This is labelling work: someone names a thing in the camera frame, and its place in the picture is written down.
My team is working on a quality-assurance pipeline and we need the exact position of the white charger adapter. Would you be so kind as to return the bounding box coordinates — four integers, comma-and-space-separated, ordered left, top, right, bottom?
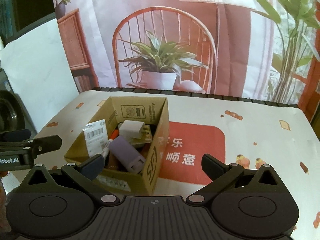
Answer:
119, 120, 152, 139

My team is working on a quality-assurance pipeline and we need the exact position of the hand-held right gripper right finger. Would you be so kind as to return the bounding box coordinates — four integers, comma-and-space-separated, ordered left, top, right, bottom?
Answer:
186, 154, 288, 207

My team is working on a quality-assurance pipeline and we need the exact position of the orange-capped white marker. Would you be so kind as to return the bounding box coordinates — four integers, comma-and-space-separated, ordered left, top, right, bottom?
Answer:
101, 129, 120, 159

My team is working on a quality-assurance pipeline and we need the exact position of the dark round appliance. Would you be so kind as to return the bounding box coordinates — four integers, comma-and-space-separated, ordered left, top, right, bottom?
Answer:
0, 67, 38, 134

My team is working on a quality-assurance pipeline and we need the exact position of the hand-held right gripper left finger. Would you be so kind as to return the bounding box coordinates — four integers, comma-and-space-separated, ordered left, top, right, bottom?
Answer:
19, 154, 120, 207

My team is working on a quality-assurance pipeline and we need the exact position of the reddish-brown cylindrical tube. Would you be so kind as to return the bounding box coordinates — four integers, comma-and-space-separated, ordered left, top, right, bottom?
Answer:
105, 154, 128, 172

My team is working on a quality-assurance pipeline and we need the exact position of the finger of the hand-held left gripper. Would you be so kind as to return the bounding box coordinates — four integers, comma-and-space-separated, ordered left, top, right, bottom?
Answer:
0, 134, 63, 156
0, 129, 31, 143

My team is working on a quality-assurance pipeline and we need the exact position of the white marble board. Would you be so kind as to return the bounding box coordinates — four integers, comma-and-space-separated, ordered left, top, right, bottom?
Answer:
0, 19, 79, 136

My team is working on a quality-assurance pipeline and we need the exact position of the cartoon printed tablecloth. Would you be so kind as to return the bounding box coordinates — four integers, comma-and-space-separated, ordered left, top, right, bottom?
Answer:
34, 90, 320, 240

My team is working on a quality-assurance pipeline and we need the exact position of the dark window frame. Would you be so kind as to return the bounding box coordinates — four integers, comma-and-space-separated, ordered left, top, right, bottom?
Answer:
0, 0, 56, 48

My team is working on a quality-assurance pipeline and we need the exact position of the olive patterned card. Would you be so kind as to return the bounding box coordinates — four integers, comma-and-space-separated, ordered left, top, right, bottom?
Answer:
130, 124, 154, 146

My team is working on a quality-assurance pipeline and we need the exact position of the purple rectangular device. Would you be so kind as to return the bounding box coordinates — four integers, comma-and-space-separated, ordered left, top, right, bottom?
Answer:
109, 135, 147, 174

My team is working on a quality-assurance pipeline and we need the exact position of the printed chair and plant backdrop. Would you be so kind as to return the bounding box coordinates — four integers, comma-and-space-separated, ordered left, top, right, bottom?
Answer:
51, 0, 320, 121

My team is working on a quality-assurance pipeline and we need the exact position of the brown cardboard box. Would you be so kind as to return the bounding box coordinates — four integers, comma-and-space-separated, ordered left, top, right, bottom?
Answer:
64, 96, 170, 196

